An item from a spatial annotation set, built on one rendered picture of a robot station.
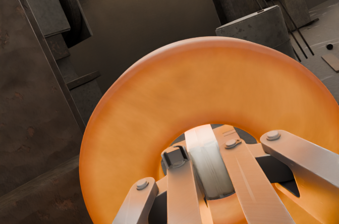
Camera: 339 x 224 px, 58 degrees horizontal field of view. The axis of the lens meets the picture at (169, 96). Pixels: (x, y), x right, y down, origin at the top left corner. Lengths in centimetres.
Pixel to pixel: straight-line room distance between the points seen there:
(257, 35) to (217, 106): 244
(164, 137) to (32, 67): 35
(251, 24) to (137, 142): 244
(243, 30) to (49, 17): 289
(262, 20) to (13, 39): 228
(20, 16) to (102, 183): 36
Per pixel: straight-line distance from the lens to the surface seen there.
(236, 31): 261
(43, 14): 462
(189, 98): 16
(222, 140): 16
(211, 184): 16
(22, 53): 49
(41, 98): 49
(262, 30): 260
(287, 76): 17
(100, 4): 715
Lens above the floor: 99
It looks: 11 degrees down
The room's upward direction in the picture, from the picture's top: 22 degrees counter-clockwise
